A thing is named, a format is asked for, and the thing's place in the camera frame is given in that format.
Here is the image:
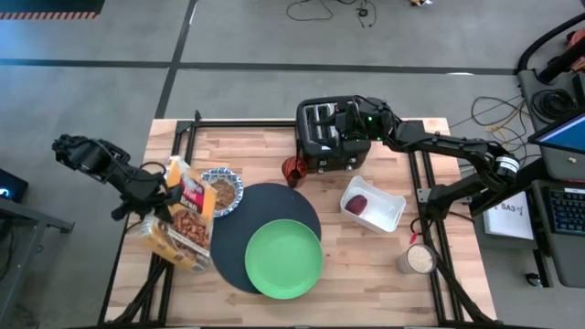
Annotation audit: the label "black computer box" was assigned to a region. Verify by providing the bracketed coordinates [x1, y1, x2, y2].
[0, 168, 29, 205]

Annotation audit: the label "yellow raisin bran cereal box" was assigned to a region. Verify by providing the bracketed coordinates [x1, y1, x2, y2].
[139, 154, 218, 274]

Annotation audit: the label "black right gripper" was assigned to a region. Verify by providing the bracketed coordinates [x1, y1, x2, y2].
[335, 96, 397, 143]

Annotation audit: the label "coiled black cable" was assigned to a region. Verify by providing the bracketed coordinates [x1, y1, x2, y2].
[529, 87, 580, 122]

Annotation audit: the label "black curved cart tube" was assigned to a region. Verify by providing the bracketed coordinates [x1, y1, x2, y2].
[514, 11, 585, 77]

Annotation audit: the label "round black placemat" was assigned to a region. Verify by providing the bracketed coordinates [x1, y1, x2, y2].
[208, 182, 323, 295]

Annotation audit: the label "backlit black keyboard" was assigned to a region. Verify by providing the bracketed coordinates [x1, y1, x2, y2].
[546, 185, 585, 237]

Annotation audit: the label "red and black tool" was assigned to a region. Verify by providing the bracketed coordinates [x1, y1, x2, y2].
[537, 29, 585, 86]

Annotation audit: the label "dark red plum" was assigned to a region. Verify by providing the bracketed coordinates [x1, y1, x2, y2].
[344, 194, 369, 216]

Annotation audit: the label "open laptop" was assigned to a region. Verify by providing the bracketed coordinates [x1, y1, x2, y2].
[527, 111, 585, 182]

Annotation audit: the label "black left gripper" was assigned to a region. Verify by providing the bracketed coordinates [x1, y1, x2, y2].
[112, 175, 184, 224]

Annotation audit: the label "green plastic plate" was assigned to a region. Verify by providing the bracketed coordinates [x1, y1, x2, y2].
[244, 218, 324, 301]

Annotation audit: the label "white rectangular plastic container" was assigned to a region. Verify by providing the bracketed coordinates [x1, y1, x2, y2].
[339, 175, 407, 234]

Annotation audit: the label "blue patterned paper bowl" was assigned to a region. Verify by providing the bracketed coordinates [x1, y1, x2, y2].
[200, 166, 245, 218]

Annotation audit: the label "grey metal stand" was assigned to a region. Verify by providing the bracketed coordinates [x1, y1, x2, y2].
[0, 196, 77, 328]

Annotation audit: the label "white paper note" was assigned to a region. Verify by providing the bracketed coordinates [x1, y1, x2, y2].
[483, 200, 535, 241]

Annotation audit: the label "glass of oats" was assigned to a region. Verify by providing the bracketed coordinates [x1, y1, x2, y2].
[396, 243, 439, 275]

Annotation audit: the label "black metal table frame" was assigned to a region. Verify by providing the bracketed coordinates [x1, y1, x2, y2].
[98, 109, 497, 328]

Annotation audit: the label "black hazard-striped floor mat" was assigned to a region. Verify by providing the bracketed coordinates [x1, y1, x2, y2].
[0, 0, 106, 20]

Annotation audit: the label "black floor cable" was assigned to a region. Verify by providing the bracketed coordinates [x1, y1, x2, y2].
[285, 0, 378, 28]

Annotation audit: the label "tangled floor cables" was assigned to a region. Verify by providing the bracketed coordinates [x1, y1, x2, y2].
[450, 94, 543, 170]

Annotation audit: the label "brown cereal flakes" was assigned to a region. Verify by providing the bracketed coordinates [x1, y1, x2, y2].
[212, 178, 237, 211]

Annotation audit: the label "black four-slot toaster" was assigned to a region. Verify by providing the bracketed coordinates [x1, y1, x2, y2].
[295, 95, 372, 175]

